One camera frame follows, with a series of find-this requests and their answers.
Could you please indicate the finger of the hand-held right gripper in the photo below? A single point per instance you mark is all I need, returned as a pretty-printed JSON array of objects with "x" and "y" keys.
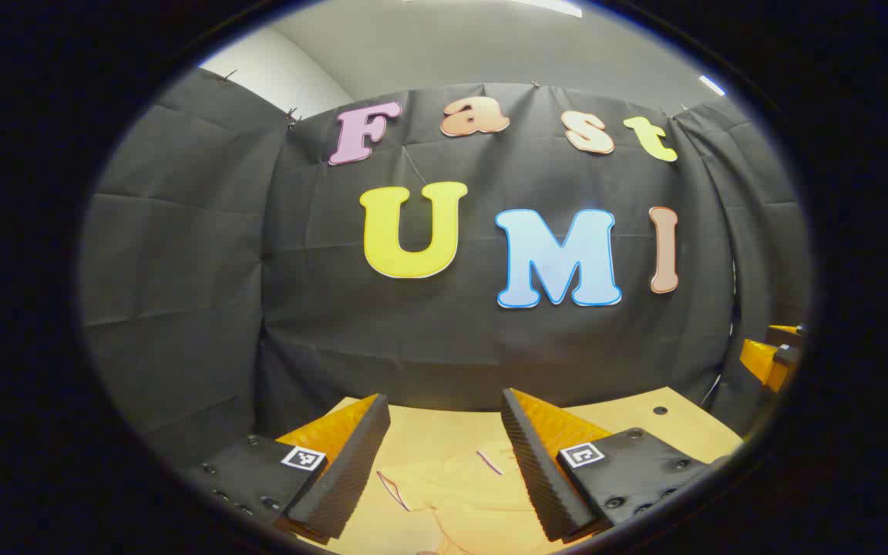
[
  {"x": 760, "y": 362},
  {"x": 785, "y": 334}
]

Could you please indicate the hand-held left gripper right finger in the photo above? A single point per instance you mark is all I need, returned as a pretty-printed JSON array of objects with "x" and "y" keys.
[{"x": 536, "y": 478}]

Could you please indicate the black backdrop cloth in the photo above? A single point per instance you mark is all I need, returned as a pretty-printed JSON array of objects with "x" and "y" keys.
[{"x": 452, "y": 339}]

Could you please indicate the orange T-shirt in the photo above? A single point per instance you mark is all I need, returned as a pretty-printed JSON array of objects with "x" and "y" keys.
[{"x": 467, "y": 501}]

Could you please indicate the ceiling light strip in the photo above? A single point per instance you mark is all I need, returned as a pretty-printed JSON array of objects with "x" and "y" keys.
[{"x": 712, "y": 85}]

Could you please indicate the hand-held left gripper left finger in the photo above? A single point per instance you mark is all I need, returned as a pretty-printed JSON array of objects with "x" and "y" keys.
[{"x": 348, "y": 470}]

